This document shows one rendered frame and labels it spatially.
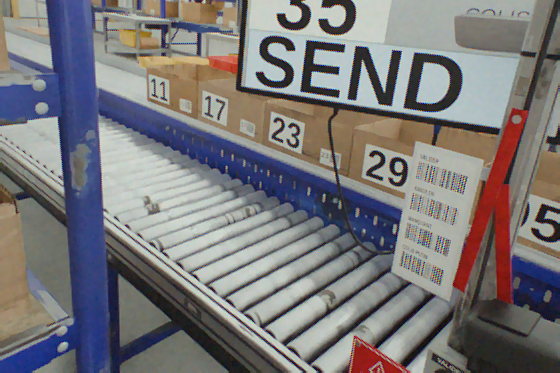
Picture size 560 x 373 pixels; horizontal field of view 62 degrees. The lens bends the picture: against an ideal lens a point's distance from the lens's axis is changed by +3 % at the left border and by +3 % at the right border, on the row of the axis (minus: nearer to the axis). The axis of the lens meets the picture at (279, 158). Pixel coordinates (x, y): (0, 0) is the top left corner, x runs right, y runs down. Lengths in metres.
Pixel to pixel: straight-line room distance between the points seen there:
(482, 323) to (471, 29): 0.37
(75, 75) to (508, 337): 0.49
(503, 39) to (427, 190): 0.21
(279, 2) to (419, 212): 0.38
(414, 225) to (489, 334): 0.15
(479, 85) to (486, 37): 0.06
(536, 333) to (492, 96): 0.30
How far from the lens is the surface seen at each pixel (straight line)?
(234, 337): 1.04
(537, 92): 0.56
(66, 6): 0.34
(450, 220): 0.62
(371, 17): 0.70
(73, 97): 0.35
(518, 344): 0.58
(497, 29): 0.67
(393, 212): 1.31
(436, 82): 0.68
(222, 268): 1.20
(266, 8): 0.75
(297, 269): 1.21
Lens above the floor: 1.41
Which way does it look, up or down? 20 degrees down
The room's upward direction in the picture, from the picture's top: 5 degrees clockwise
